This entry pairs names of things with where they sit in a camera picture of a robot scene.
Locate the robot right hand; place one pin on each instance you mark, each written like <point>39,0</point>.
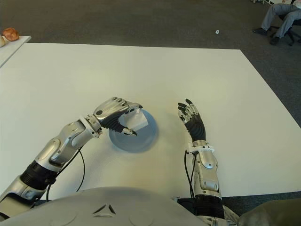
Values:
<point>195,124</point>

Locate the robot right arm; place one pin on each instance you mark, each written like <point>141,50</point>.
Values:
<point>209,171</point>

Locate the red-brown round bread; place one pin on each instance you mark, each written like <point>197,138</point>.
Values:
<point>10,34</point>

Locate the white side table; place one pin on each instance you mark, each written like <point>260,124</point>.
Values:
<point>11,50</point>

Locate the black office chair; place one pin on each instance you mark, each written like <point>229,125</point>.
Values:
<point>290,35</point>

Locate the seated person in jeans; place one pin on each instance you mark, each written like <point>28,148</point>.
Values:
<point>272,16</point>

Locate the blue round plate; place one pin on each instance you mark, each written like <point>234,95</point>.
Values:
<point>145,139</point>

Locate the grey robot torso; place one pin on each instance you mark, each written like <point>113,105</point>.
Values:
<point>105,207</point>

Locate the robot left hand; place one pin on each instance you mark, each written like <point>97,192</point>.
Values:
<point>113,115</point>

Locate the white charger block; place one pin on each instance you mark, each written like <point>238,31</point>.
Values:
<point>136,120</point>

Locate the pale round fruit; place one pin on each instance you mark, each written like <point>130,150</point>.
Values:
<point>2,41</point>

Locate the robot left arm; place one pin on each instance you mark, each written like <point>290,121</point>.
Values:
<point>51,160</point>

